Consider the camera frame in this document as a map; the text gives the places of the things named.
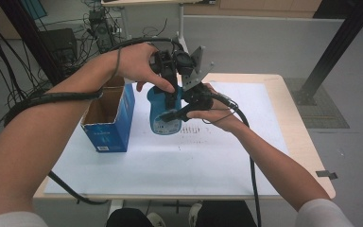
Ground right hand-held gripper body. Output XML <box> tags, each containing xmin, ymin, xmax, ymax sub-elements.
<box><xmin>179</xmin><ymin>45</ymin><xmax>216</xmax><ymax>123</ymax></box>

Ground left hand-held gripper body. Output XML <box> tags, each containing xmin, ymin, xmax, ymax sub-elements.
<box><xmin>150</xmin><ymin>48</ymin><xmax>199</xmax><ymax>79</ymax></box>

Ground blue detergent bottle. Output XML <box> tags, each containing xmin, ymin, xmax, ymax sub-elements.
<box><xmin>147</xmin><ymin>84</ymin><xmax>183</xmax><ymax>136</ymax></box>

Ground blue cardboard box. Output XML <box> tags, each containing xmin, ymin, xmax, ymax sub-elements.
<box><xmin>80</xmin><ymin>75</ymin><xmax>136</xmax><ymax>153</ymax></box>

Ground person's right hand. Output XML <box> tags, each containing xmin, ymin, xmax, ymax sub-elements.
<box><xmin>186</xmin><ymin>83</ymin><xmax>249</xmax><ymax>135</ymax></box>

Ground person's left hand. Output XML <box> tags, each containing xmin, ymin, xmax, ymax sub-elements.
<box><xmin>114</xmin><ymin>42</ymin><xmax>176</xmax><ymax>95</ymax></box>

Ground white desk with legs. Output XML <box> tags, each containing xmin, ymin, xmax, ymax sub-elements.
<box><xmin>100</xmin><ymin>0</ymin><xmax>216</xmax><ymax>63</ymax></box>

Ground white paper sheet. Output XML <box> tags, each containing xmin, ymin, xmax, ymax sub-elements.
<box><xmin>43</xmin><ymin>80</ymin><xmax>291</xmax><ymax>197</ymax></box>

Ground black computer tower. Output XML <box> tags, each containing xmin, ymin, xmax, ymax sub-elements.
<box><xmin>88</xmin><ymin>9</ymin><xmax>116</xmax><ymax>55</ymax></box>

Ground person's right white shoe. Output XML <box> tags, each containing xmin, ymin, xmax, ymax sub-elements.
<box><xmin>187</xmin><ymin>202</ymin><xmax>203</xmax><ymax>227</ymax></box>

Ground person's white shoe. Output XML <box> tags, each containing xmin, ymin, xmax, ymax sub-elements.
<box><xmin>146</xmin><ymin>212</ymin><xmax>167</xmax><ymax>227</ymax></box>
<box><xmin>187</xmin><ymin>202</ymin><xmax>203</xmax><ymax>227</ymax></box>

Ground light wooden table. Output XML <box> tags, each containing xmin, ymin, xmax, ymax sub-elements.
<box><xmin>32</xmin><ymin>72</ymin><xmax>337</xmax><ymax>219</ymax></box>

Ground person's left white shoe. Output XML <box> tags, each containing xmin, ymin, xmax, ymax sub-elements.
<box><xmin>146</xmin><ymin>212</ymin><xmax>167</xmax><ymax>227</ymax></box>

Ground black cabinet box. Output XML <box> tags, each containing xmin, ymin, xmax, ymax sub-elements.
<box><xmin>39</xmin><ymin>27</ymin><xmax>78</xmax><ymax>64</ymax></box>

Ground person's left leg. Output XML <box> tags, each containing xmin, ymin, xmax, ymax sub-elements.
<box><xmin>106</xmin><ymin>207</ymin><xmax>156</xmax><ymax>227</ymax></box>

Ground person's leg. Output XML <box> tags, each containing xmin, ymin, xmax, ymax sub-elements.
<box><xmin>106</xmin><ymin>207</ymin><xmax>156</xmax><ymax>227</ymax></box>
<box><xmin>195</xmin><ymin>200</ymin><xmax>258</xmax><ymax>227</ymax></box>

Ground person's right leg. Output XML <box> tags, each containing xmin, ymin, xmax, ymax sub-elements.
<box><xmin>195</xmin><ymin>200</ymin><xmax>258</xmax><ymax>227</ymax></box>

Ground grey floor mat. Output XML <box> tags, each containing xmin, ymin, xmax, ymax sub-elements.
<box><xmin>283</xmin><ymin>77</ymin><xmax>351</xmax><ymax>130</ymax></box>

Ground black tape strip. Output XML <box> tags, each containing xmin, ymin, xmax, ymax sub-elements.
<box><xmin>315</xmin><ymin>169</ymin><xmax>338</xmax><ymax>181</ymax></box>

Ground white right sleeve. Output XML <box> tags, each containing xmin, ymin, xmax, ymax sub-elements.
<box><xmin>295</xmin><ymin>198</ymin><xmax>356</xmax><ymax>227</ymax></box>

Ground white sleeve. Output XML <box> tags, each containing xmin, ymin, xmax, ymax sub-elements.
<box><xmin>0</xmin><ymin>210</ymin><xmax>49</xmax><ymax>227</ymax></box>
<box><xmin>295</xmin><ymin>198</ymin><xmax>356</xmax><ymax>227</ymax></box>

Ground white left sleeve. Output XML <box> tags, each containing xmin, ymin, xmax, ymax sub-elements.
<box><xmin>0</xmin><ymin>210</ymin><xmax>49</xmax><ymax>227</ymax></box>

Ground right thin black cord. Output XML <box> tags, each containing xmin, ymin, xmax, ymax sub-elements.
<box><xmin>201</xmin><ymin>100</ymin><xmax>240</xmax><ymax>125</ymax></box>

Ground thin black cord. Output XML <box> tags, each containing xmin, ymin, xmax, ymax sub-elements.
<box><xmin>201</xmin><ymin>100</ymin><xmax>240</xmax><ymax>125</ymax></box>
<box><xmin>112</xmin><ymin>46</ymin><xmax>123</xmax><ymax>81</ymax></box>

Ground left thin black cord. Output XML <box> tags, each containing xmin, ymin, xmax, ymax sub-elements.
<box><xmin>112</xmin><ymin>46</ymin><xmax>123</xmax><ymax>81</ymax></box>

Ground left black corrugated cable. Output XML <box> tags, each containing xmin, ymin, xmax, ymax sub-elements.
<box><xmin>3</xmin><ymin>36</ymin><xmax>185</xmax><ymax>206</ymax></box>

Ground bundle of black cables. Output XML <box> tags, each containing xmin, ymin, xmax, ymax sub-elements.
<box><xmin>0</xmin><ymin>0</ymin><xmax>130</xmax><ymax>152</ymax></box>

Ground black metal post with base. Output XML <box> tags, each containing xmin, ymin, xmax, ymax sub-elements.
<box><xmin>291</xmin><ymin>0</ymin><xmax>363</xmax><ymax>107</ymax></box>

